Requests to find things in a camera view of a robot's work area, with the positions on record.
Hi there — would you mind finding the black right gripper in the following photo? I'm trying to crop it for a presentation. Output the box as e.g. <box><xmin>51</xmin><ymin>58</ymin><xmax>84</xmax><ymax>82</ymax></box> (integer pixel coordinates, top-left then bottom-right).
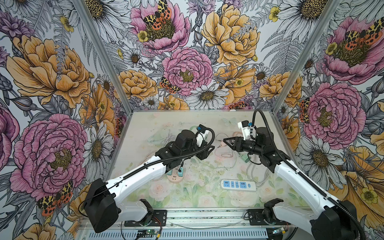
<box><xmin>223</xmin><ymin>136</ymin><xmax>264</xmax><ymax>156</ymax></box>

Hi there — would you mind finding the green charger plug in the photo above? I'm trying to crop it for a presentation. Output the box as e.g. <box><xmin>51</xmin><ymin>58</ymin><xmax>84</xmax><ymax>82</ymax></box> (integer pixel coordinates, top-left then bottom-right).
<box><xmin>240</xmin><ymin>154</ymin><xmax>250</xmax><ymax>163</ymax></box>

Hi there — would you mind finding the white lilac cable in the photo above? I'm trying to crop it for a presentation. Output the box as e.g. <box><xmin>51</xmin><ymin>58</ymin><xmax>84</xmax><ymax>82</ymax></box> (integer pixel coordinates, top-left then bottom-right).
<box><xmin>147</xmin><ymin>127</ymin><xmax>178</xmax><ymax>146</ymax></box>

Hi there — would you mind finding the white blue power strip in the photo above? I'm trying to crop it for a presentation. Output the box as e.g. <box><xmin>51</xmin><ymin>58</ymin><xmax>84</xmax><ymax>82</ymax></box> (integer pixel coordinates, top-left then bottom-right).
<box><xmin>220</xmin><ymin>179</ymin><xmax>257</xmax><ymax>192</ymax></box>

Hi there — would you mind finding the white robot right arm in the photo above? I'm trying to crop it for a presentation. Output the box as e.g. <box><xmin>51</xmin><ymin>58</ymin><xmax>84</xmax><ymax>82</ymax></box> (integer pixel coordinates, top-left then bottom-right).
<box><xmin>223</xmin><ymin>128</ymin><xmax>366</xmax><ymax>240</ymax></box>

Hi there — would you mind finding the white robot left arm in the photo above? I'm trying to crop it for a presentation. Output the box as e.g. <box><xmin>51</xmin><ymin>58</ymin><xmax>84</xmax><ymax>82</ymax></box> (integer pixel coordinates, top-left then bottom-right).
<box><xmin>82</xmin><ymin>125</ymin><xmax>215</xmax><ymax>233</ymax></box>

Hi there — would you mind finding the round pink power socket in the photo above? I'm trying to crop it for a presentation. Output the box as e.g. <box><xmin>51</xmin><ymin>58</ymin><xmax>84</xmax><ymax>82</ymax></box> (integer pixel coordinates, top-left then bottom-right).
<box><xmin>167</xmin><ymin>174</ymin><xmax>184</xmax><ymax>184</ymax></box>

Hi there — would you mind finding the pink multi-head charging cable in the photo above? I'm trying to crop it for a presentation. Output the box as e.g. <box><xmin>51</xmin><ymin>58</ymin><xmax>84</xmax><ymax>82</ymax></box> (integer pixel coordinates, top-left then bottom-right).
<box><xmin>214</xmin><ymin>131</ymin><xmax>241</xmax><ymax>169</ymax></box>

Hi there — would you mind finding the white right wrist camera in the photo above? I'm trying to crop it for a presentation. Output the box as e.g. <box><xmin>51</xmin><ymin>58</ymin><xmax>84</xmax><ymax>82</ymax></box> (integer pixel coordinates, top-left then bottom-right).
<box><xmin>238</xmin><ymin>121</ymin><xmax>256</xmax><ymax>141</ymax></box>

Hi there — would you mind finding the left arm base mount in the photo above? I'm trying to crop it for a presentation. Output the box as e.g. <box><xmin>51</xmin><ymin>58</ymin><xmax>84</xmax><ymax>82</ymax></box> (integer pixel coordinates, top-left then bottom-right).
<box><xmin>124</xmin><ymin>210</ymin><xmax>168</xmax><ymax>227</ymax></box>

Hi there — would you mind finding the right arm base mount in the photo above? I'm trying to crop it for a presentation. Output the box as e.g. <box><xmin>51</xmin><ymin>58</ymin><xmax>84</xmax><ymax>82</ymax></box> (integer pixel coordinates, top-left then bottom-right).
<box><xmin>244</xmin><ymin>209</ymin><xmax>289</xmax><ymax>226</ymax></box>

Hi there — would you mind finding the aluminium front rail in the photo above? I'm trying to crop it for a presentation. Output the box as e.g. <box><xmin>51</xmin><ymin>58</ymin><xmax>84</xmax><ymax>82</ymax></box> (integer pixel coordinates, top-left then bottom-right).
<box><xmin>76</xmin><ymin>208</ymin><xmax>313</xmax><ymax>240</ymax></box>

